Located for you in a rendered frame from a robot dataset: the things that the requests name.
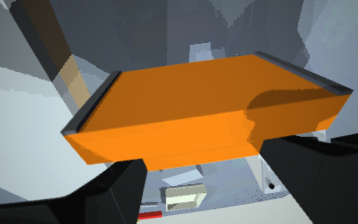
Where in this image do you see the white panel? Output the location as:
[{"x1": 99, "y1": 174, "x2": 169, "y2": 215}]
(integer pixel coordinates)
[{"x1": 0, "y1": 0, "x2": 116, "y2": 201}]

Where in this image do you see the red flat bar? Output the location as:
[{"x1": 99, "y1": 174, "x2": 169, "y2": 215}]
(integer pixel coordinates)
[{"x1": 137, "y1": 211, "x2": 162, "y2": 223}]

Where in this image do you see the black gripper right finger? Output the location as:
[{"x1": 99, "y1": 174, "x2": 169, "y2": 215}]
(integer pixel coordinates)
[{"x1": 259, "y1": 135, "x2": 358, "y2": 224}]

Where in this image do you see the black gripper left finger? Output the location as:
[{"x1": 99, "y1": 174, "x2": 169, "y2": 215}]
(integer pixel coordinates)
[{"x1": 0, "y1": 158, "x2": 147, "y2": 224}]

